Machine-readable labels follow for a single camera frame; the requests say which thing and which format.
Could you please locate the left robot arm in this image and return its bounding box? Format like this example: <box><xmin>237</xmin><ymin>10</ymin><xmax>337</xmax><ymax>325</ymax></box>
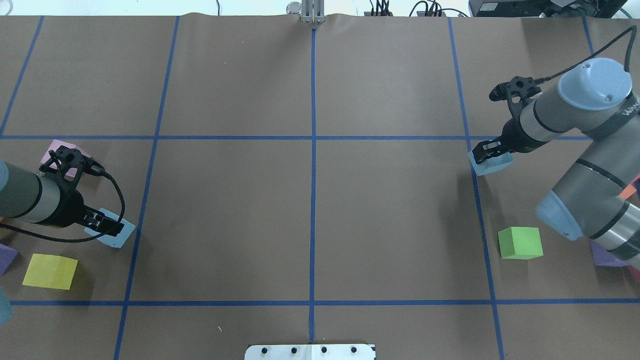
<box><xmin>1</xmin><ymin>156</ymin><xmax>126</xmax><ymax>244</ymax></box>

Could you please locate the white pedestal column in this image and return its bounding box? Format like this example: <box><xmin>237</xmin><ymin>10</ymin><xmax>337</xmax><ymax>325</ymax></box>
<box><xmin>244</xmin><ymin>343</ymin><xmax>377</xmax><ymax>360</ymax></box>

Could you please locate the light blue block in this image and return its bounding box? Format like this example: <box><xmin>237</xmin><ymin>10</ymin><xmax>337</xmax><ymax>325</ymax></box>
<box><xmin>83</xmin><ymin>207</ymin><xmax>136</xmax><ymax>249</ymax></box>
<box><xmin>468</xmin><ymin>151</ymin><xmax>515</xmax><ymax>177</ymax></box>

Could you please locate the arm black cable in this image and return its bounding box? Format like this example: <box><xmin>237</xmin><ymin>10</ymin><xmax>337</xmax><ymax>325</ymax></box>
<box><xmin>0</xmin><ymin>167</ymin><xmax>126</xmax><ymax>244</ymax></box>
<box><xmin>535</xmin><ymin>25</ymin><xmax>638</xmax><ymax>83</ymax></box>

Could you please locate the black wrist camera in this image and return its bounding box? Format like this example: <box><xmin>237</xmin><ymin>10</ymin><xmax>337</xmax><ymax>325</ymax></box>
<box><xmin>38</xmin><ymin>145</ymin><xmax>107</xmax><ymax>182</ymax></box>
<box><xmin>488</xmin><ymin>76</ymin><xmax>546</xmax><ymax>102</ymax></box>

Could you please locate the magenta block near bin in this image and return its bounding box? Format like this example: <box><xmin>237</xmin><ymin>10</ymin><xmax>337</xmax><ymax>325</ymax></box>
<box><xmin>629</xmin><ymin>175</ymin><xmax>640</xmax><ymax>189</ymax></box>

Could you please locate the aluminium frame post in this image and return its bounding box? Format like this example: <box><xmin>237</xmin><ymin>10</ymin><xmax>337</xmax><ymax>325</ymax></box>
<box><xmin>300</xmin><ymin>0</ymin><xmax>326</xmax><ymax>24</ymax></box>

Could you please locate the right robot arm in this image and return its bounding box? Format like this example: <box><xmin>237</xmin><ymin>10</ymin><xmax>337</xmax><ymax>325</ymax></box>
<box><xmin>468</xmin><ymin>57</ymin><xmax>640</xmax><ymax>268</ymax></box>

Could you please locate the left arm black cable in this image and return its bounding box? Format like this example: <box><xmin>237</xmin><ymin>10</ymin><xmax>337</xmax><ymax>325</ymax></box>
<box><xmin>0</xmin><ymin>167</ymin><xmax>126</xmax><ymax>244</ymax></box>

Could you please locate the yellow block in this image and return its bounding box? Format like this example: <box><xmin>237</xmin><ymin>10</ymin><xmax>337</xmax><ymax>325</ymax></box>
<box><xmin>22</xmin><ymin>253</ymin><xmax>79</xmax><ymax>291</ymax></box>

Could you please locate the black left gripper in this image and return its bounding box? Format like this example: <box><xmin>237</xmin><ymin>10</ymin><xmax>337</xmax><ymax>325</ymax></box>
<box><xmin>52</xmin><ymin>189</ymin><xmax>124</xmax><ymax>237</ymax></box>

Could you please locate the orange block right side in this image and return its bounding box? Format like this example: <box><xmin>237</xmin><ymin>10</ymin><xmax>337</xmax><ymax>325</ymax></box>
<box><xmin>618</xmin><ymin>183</ymin><xmax>637</xmax><ymax>199</ymax></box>

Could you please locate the magenta block beside orange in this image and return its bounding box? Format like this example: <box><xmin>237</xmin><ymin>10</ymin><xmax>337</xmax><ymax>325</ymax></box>
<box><xmin>626</xmin><ymin>265</ymin><xmax>640</xmax><ymax>283</ymax></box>

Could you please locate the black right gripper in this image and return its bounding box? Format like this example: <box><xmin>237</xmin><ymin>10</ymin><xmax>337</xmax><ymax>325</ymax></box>
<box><xmin>472</xmin><ymin>118</ymin><xmax>538</xmax><ymax>166</ymax></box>

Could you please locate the green block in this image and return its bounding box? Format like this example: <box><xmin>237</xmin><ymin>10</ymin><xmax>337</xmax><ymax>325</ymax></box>
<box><xmin>497</xmin><ymin>227</ymin><xmax>544</xmax><ymax>260</ymax></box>

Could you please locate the light pink block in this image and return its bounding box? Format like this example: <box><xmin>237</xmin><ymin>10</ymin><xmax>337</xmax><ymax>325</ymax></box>
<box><xmin>40</xmin><ymin>139</ymin><xmax>92</xmax><ymax>179</ymax></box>

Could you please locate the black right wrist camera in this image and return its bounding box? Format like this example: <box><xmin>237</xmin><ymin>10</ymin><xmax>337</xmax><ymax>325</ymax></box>
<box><xmin>488</xmin><ymin>76</ymin><xmax>546</xmax><ymax>102</ymax></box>

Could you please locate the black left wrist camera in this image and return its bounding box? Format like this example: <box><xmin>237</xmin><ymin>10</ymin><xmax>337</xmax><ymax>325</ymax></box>
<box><xmin>38</xmin><ymin>145</ymin><xmax>107</xmax><ymax>182</ymax></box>

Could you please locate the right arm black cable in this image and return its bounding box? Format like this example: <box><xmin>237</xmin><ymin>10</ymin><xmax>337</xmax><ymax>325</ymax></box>
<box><xmin>535</xmin><ymin>25</ymin><xmax>638</xmax><ymax>83</ymax></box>

